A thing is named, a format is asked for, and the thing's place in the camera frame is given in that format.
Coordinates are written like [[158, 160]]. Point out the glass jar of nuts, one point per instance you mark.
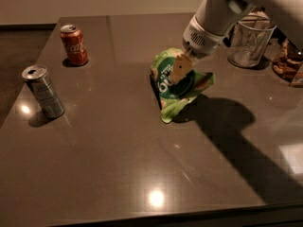
[[288, 61]]

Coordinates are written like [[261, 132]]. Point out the green rice chip bag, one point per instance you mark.
[[173, 98]]

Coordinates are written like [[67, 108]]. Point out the wire mesh cup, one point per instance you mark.
[[250, 38]]

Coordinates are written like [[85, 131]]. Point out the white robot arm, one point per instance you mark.
[[214, 19]]

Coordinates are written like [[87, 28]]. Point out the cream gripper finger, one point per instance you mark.
[[181, 66]]

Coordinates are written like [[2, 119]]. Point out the silver green soda can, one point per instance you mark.
[[40, 84]]

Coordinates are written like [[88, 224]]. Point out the red cola can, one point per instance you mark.
[[73, 43]]

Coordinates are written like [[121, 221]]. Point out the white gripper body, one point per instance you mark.
[[201, 43]]

